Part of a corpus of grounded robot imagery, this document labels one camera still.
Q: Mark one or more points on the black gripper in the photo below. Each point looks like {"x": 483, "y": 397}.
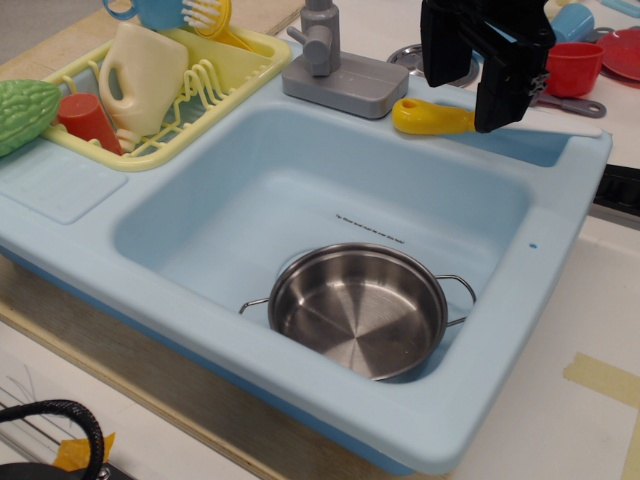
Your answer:
{"x": 452, "y": 30}

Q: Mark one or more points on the yellow handled white toy knife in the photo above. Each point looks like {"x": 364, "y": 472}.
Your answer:
{"x": 418, "y": 117}

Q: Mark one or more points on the steel pot lid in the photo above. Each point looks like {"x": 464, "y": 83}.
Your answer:
{"x": 411, "y": 58}

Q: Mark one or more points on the stainless steel pot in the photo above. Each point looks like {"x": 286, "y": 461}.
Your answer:
{"x": 369, "y": 308}

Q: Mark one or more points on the blue toy tumbler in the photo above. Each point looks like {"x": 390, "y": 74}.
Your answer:
{"x": 573, "y": 22}

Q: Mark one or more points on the grey toy faucet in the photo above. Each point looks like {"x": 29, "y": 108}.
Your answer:
{"x": 326, "y": 75}

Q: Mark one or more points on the grey toy spoon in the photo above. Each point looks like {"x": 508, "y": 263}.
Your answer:
{"x": 578, "y": 106}

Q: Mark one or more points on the red toy plate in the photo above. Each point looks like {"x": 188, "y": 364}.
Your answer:
{"x": 621, "y": 53}

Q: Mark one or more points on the black object at right edge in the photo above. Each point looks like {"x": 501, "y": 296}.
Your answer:
{"x": 619, "y": 189}

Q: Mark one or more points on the yellow dish rack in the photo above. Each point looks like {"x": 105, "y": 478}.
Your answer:
{"x": 219, "y": 78}

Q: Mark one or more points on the yellow dish brush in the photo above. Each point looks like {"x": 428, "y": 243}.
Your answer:
{"x": 210, "y": 19}

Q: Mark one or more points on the cream plastic jug bottle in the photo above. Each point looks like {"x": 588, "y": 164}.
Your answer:
{"x": 140, "y": 77}

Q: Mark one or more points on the blue cup in rack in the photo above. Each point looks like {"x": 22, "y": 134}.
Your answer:
{"x": 152, "y": 14}

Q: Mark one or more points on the beige masking tape strip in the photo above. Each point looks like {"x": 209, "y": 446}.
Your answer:
{"x": 603, "y": 378}

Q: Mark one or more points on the light blue toy sink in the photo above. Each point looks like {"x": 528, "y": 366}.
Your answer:
{"x": 178, "y": 249}

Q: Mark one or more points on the red plastic cup in rack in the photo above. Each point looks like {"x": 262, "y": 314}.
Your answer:
{"x": 83, "y": 116}

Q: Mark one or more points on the green bitter gourd toy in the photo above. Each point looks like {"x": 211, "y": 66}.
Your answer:
{"x": 27, "y": 109}

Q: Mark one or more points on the orange tape piece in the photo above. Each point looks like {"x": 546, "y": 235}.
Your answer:
{"x": 73, "y": 455}

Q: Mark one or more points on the red toy cup with handle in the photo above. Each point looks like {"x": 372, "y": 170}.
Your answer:
{"x": 573, "y": 68}

